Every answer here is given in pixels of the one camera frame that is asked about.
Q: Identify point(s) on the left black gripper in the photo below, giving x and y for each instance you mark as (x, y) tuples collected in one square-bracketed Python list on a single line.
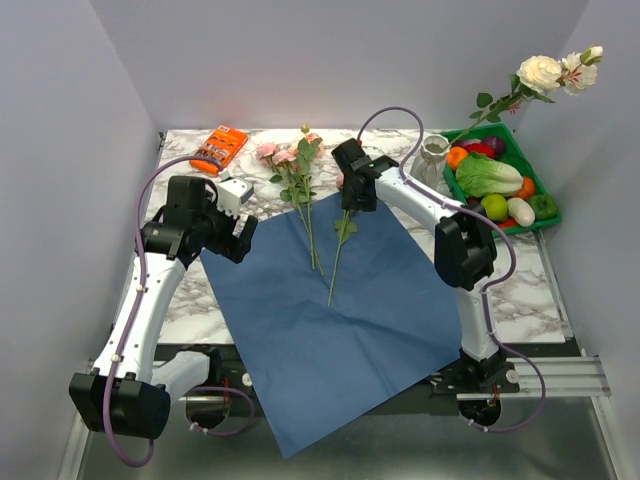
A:
[(233, 247)]

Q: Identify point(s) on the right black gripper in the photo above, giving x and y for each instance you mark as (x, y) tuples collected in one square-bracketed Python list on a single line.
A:
[(347, 201)]

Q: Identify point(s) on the pink flower stem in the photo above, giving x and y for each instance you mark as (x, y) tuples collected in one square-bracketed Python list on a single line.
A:
[(344, 229)]

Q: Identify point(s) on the blue wrapping paper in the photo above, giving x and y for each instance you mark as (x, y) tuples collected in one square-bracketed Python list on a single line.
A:
[(329, 330)]

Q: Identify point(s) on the white flower stem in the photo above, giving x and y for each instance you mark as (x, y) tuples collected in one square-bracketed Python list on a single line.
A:
[(536, 79)]

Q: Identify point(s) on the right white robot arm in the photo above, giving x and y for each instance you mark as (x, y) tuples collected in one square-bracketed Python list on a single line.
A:
[(464, 255)]

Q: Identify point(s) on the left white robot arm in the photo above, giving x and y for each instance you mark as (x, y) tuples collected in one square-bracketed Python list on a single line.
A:
[(123, 383)]

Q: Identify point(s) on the white ribbed vase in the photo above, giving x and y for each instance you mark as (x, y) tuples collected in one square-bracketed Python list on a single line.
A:
[(430, 159)]

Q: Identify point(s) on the pink flower bunch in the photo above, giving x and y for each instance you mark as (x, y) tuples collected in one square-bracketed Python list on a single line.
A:
[(291, 169)]

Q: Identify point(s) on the green plastic tray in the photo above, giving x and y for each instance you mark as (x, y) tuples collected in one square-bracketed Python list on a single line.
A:
[(514, 156)]

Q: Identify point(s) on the orange fruit toy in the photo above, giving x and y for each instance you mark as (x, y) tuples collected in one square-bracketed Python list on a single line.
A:
[(455, 156)]

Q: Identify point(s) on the orange box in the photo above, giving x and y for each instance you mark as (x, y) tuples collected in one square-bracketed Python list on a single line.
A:
[(218, 150)]

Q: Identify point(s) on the green lettuce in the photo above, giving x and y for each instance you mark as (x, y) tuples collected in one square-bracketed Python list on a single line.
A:
[(478, 175)]

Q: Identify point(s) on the red pepper toy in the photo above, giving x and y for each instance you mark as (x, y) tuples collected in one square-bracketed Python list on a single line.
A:
[(481, 148)]

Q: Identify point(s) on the purple onion toy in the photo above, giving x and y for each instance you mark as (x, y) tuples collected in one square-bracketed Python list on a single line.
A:
[(496, 143)]

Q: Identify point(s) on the green lime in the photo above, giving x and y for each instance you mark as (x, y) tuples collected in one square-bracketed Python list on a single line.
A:
[(496, 208)]

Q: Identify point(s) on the red chili toy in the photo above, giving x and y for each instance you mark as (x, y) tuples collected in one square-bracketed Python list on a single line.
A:
[(508, 224)]

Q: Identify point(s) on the white eggplant toy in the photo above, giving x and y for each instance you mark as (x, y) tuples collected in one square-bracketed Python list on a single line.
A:
[(521, 212)]

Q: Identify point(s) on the orange carrot toy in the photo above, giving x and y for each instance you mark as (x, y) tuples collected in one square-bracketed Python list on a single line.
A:
[(527, 190)]

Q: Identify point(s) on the green bell pepper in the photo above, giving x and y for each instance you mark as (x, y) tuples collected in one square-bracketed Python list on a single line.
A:
[(543, 206)]

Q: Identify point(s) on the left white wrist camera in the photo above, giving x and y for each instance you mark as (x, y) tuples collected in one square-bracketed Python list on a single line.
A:
[(232, 193)]

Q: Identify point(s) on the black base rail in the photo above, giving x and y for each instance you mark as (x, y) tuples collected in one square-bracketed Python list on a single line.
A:
[(440, 395)]

